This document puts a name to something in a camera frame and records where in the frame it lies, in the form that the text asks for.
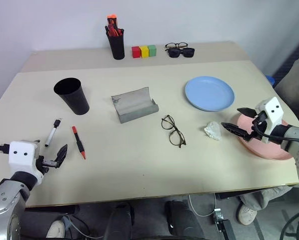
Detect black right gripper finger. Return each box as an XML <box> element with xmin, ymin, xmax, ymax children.
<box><xmin>220</xmin><ymin>121</ymin><xmax>254</xmax><ymax>142</ymax></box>
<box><xmin>236</xmin><ymin>107</ymin><xmax>259</xmax><ymax>119</ymax></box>

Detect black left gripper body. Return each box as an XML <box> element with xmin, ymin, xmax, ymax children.
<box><xmin>35</xmin><ymin>155</ymin><xmax>61</xmax><ymax>175</ymax></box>

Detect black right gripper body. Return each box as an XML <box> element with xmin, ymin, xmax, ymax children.
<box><xmin>249</xmin><ymin>110</ymin><xmax>269</xmax><ymax>141</ymax></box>

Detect white marker black cap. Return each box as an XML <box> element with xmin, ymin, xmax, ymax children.
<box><xmin>44</xmin><ymin>118</ymin><xmax>63</xmax><ymax>148</ymax></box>

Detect red and black pen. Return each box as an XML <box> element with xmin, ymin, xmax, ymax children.
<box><xmin>71</xmin><ymin>125</ymin><xmax>87</xmax><ymax>161</ymax></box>

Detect crumpled white paper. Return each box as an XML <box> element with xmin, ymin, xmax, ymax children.
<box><xmin>203</xmin><ymin>121</ymin><xmax>222</xmax><ymax>142</ymax></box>

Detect pink plate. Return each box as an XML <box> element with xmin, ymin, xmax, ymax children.
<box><xmin>235</xmin><ymin>112</ymin><xmax>297</xmax><ymax>161</ymax></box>

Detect blue plate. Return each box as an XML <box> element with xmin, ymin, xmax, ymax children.
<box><xmin>184</xmin><ymin>75</ymin><xmax>236</xmax><ymax>113</ymax></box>

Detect person in beige clothing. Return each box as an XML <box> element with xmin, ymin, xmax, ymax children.
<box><xmin>239</xmin><ymin>47</ymin><xmax>299</xmax><ymax>216</ymax></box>

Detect empty black cup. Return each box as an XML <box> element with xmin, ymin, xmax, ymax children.
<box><xmin>53</xmin><ymin>77</ymin><xmax>91</xmax><ymax>116</ymax></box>

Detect white sneaker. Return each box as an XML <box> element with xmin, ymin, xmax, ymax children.
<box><xmin>46</xmin><ymin>219</ymin><xmax>66</xmax><ymax>239</ymax></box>

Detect grey open glasses case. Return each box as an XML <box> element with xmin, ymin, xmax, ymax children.
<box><xmin>110</xmin><ymin>86</ymin><xmax>160</xmax><ymax>125</ymax></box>

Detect white shoe beige sole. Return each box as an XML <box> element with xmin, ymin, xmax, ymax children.
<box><xmin>236</xmin><ymin>203</ymin><xmax>258</xmax><ymax>226</ymax></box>

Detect dark rounded shape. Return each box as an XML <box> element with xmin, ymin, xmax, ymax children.
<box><xmin>163</xmin><ymin>199</ymin><xmax>206</xmax><ymax>240</ymax></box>
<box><xmin>103</xmin><ymin>201</ymin><xmax>136</xmax><ymax>240</ymax></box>

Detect black sunglasses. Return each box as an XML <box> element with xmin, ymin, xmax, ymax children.
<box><xmin>167</xmin><ymin>47</ymin><xmax>196</xmax><ymax>59</ymax></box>

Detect black stand legs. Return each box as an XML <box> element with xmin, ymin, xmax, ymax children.
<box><xmin>280</xmin><ymin>209</ymin><xmax>299</xmax><ymax>240</ymax></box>

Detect black pen holder cup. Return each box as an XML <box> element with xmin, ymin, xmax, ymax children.
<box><xmin>106</xmin><ymin>32</ymin><xmax>126</xmax><ymax>61</ymax></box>

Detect red pen in holder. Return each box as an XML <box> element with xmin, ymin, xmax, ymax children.
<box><xmin>108</xmin><ymin>24</ymin><xmax>123</xmax><ymax>37</ymax></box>

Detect orange capped marker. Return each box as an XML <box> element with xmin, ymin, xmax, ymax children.
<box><xmin>107</xmin><ymin>15</ymin><xmax>119</xmax><ymax>36</ymax></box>

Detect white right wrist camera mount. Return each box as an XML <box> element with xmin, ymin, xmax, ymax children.
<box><xmin>254</xmin><ymin>96</ymin><xmax>289</xmax><ymax>145</ymax></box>

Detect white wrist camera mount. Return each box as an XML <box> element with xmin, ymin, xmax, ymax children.
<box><xmin>254</xmin><ymin>96</ymin><xmax>289</xmax><ymax>145</ymax></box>
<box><xmin>8</xmin><ymin>140</ymin><xmax>45</xmax><ymax>185</ymax></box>

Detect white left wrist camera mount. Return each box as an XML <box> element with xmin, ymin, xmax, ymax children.
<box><xmin>8</xmin><ymin>140</ymin><xmax>45</xmax><ymax>185</ymax></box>

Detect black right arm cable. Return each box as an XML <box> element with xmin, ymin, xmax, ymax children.
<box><xmin>251</xmin><ymin>123</ymin><xmax>299</xmax><ymax>144</ymax></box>

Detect round black frame glasses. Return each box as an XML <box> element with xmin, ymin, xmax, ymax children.
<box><xmin>161</xmin><ymin>114</ymin><xmax>187</xmax><ymax>149</ymax></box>

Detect grey cable on floor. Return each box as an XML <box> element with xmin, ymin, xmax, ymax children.
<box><xmin>63</xmin><ymin>214</ymin><xmax>104</xmax><ymax>240</ymax></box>

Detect white cable under table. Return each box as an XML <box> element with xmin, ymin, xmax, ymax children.
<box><xmin>188</xmin><ymin>192</ymin><xmax>218</xmax><ymax>217</ymax></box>

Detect thin black frame glasses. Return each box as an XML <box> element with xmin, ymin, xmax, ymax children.
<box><xmin>164</xmin><ymin>42</ymin><xmax>189</xmax><ymax>51</ymax></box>

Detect black metal bracket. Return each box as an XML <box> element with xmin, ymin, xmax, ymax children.
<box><xmin>212</xmin><ymin>207</ymin><xmax>237</xmax><ymax>240</ymax></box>

